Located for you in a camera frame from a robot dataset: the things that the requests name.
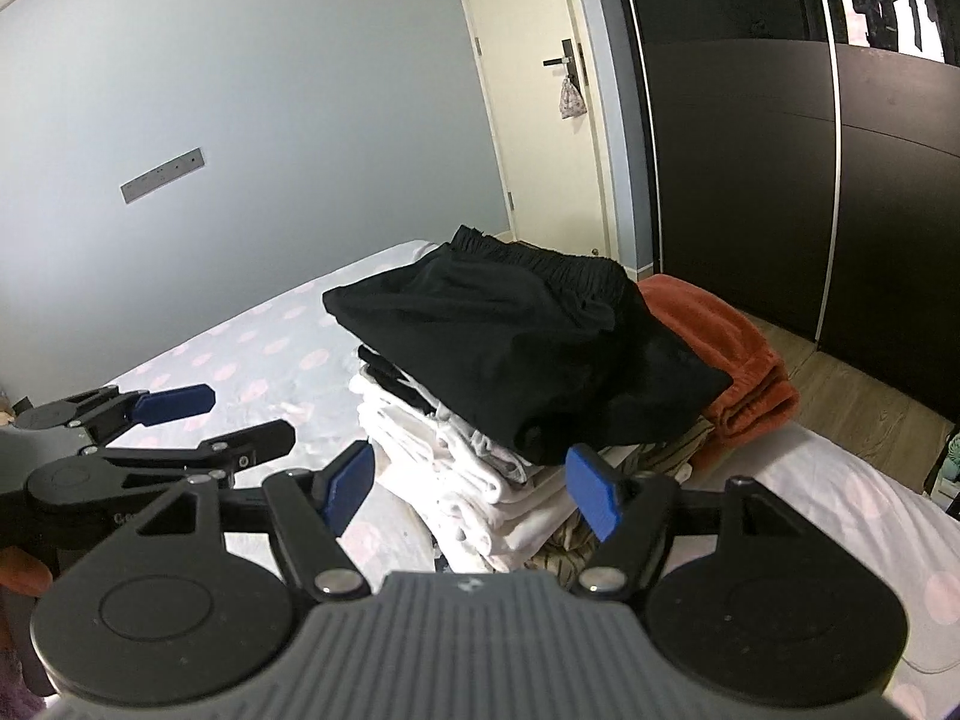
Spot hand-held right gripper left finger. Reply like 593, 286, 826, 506
135, 441, 376, 604

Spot black sliding wardrobe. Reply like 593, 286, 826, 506
606, 0, 960, 422

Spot person's left hand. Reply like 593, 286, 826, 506
0, 544, 55, 598

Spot black door handle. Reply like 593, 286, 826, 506
541, 41, 583, 85

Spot cream door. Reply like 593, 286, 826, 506
448, 0, 625, 262

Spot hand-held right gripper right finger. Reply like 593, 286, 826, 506
566, 444, 820, 605

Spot orange fleece garment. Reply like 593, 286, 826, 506
637, 273, 800, 452

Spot stack of white clothes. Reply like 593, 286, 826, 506
349, 343, 647, 578

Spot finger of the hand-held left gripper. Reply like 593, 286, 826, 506
71, 384, 218, 442
82, 420, 296, 475

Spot black shorts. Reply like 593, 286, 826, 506
322, 223, 732, 466

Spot teal and white item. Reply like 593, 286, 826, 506
925, 426, 960, 512

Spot grey wall plate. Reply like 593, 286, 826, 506
120, 148, 206, 206

